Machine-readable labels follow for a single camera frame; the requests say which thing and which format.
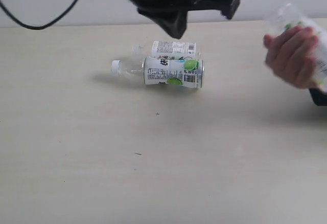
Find green lime label bottle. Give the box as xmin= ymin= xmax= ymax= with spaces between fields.
xmin=111 ymin=56 xmax=205 ymax=89

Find colourful floral label bottle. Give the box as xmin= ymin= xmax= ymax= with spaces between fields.
xmin=132 ymin=40 xmax=201 ymax=60

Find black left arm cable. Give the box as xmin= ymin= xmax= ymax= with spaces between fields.
xmin=0 ymin=0 xmax=91 ymax=30

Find person's open bare hand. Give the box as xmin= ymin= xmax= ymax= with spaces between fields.
xmin=263 ymin=26 xmax=319 ymax=89

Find white blue label water bottle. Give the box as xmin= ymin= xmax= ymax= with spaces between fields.
xmin=264 ymin=3 xmax=326 ymax=94

